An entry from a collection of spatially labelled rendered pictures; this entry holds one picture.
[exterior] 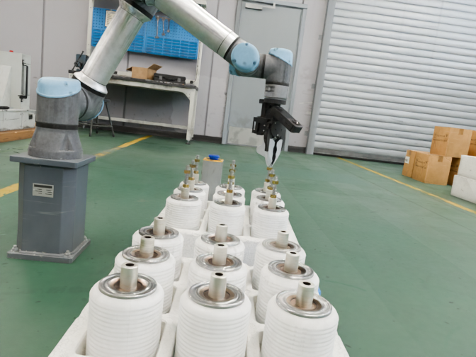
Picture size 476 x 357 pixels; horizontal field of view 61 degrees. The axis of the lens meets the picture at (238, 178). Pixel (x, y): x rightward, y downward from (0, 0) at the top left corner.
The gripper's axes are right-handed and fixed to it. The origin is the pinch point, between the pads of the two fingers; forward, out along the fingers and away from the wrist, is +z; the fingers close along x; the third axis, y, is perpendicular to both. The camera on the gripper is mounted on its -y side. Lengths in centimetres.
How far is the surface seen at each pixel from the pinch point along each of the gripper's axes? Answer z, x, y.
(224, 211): 10.8, 29.0, -9.9
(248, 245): 18.1, 26.3, -17.2
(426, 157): 9, -341, 69
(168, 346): 17, 70, -43
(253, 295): 17, 49, -39
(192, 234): 17.0, 36.3, -6.5
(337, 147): 20, -444, 233
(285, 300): 9, 59, -52
